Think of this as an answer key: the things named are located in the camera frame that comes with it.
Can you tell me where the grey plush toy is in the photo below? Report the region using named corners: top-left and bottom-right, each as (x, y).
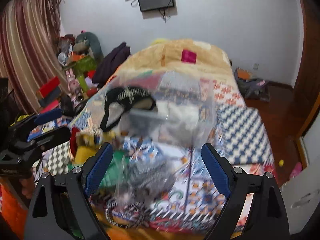
top-left (73, 31), bottom-right (104, 62)

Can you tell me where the green knitted cloth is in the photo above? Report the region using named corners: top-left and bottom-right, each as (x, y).
top-left (99, 150), bottom-right (130, 189)

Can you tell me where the brown wooden door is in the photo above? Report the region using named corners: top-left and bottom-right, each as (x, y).
top-left (293, 0), bottom-right (319, 135)

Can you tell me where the pink rabbit figurine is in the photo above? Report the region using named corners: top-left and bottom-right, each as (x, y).
top-left (66, 68), bottom-right (81, 97)

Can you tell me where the striped brown curtain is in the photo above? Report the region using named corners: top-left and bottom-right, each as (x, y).
top-left (1, 0), bottom-right (67, 113)

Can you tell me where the clear plastic bag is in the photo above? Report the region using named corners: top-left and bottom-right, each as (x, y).
top-left (116, 157), bottom-right (176, 206)

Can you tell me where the white wall socket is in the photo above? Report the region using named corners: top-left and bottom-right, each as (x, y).
top-left (253, 63), bottom-right (259, 70)

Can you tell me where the beige fleece blanket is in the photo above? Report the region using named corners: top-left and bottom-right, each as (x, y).
top-left (109, 39), bottom-right (236, 87)

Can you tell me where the patterned patchwork bed cover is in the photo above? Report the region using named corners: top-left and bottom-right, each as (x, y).
top-left (24, 71), bottom-right (273, 239)

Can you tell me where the green cardboard box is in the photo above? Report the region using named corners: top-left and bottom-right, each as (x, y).
top-left (63, 54), bottom-right (97, 77)

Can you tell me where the red cylinder can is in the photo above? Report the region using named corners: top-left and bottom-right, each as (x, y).
top-left (86, 88), bottom-right (98, 98)

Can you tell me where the black beaded chain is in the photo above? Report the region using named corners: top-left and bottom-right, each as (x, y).
top-left (105, 199), bottom-right (156, 229)

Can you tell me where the dark purple garment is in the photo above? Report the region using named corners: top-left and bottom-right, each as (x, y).
top-left (92, 42), bottom-right (131, 87)

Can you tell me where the red box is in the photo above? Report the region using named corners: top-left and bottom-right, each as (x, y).
top-left (36, 76), bottom-right (60, 99)

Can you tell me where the green bottle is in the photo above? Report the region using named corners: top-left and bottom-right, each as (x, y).
top-left (76, 74), bottom-right (88, 93)

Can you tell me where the grey backpack on floor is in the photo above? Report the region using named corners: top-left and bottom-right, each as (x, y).
top-left (234, 68), bottom-right (270, 102)

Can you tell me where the clear plastic storage box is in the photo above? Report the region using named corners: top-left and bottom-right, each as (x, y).
top-left (105, 72), bottom-right (217, 147)

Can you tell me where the white heart wardrobe door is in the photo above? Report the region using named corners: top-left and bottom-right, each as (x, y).
top-left (280, 116), bottom-right (319, 235)

